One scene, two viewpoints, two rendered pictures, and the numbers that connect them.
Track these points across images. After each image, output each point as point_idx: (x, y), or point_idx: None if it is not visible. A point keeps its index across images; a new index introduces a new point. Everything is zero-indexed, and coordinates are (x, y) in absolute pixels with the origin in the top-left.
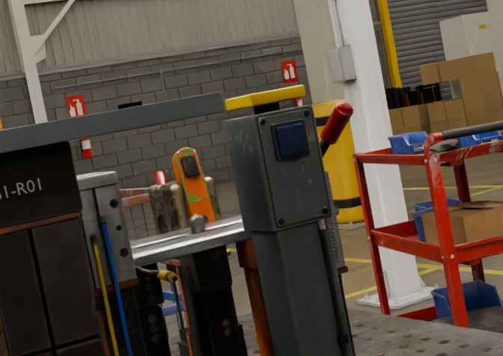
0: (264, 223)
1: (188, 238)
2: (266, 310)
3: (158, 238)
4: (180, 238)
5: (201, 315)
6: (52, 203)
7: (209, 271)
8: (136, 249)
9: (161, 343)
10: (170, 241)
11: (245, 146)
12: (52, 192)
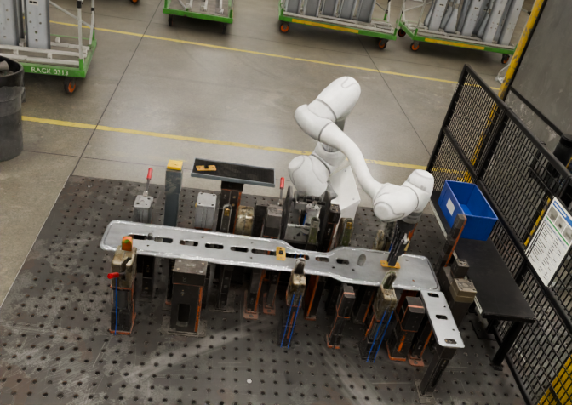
0: (181, 185)
1: (160, 232)
2: (177, 208)
3: (159, 245)
4: (160, 235)
5: (154, 258)
6: None
7: None
8: (174, 237)
9: None
10: (164, 235)
11: (182, 173)
12: None
